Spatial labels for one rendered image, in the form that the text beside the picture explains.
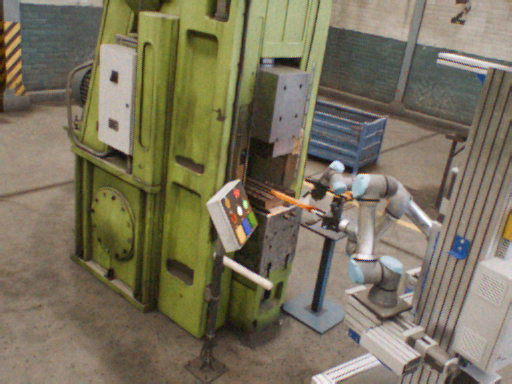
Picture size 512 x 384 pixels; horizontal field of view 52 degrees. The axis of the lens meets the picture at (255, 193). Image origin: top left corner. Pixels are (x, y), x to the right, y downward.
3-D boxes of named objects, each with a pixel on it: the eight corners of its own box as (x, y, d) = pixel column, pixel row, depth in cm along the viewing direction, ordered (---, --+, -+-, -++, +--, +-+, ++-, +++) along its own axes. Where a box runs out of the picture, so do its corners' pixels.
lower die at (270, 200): (284, 204, 343) (286, 192, 340) (264, 211, 329) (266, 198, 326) (237, 182, 367) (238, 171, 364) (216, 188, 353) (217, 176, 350)
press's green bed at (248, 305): (283, 316, 385) (293, 261, 367) (249, 337, 358) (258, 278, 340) (228, 283, 417) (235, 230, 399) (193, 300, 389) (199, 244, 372)
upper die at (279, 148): (292, 152, 330) (294, 137, 326) (272, 157, 315) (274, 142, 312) (243, 133, 354) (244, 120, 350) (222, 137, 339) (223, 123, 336)
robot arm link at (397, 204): (418, 204, 275) (361, 272, 291) (413, 196, 286) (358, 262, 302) (401, 193, 273) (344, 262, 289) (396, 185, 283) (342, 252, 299)
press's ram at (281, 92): (307, 135, 336) (318, 71, 321) (269, 143, 308) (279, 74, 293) (258, 117, 360) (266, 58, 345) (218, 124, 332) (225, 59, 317)
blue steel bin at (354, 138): (378, 165, 755) (390, 115, 728) (355, 177, 692) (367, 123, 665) (306, 142, 814) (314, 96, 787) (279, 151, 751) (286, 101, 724)
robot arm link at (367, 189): (383, 287, 256) (389, 174, 254) (355, 287, 253) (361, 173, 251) (372, 281, 268) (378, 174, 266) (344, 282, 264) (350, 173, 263)
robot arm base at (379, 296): (403, 304, 268) (408, 287, 265) (383, 311, 260) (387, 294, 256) (381, 288, 279) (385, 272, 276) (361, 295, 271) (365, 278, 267)
